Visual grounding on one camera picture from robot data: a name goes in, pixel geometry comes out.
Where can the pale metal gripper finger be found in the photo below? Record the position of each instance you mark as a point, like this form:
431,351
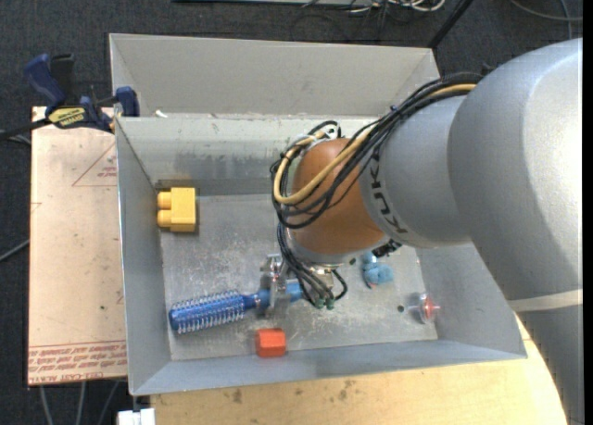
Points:
279,305
272,270

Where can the blue round hairbrush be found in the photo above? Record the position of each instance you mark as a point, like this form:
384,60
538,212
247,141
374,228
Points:
208,312

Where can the orange-red cube block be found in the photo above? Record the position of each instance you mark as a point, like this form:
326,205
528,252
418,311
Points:
271,343

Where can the grey metal bin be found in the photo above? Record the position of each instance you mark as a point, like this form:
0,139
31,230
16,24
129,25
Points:
222,238

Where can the blue fuzzy cloth toy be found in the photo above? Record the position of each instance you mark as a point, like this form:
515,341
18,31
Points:
377,272

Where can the yellow toy building brick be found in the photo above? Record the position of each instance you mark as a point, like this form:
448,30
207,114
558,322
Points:
178,210

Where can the clear and red spinning top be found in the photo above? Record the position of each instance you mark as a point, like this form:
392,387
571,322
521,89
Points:
425,307

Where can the brown cardboard board red print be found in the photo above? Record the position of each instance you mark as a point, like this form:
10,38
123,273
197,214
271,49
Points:
74,252

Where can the black cylinder on white bracket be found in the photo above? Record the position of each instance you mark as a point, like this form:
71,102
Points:
385,250

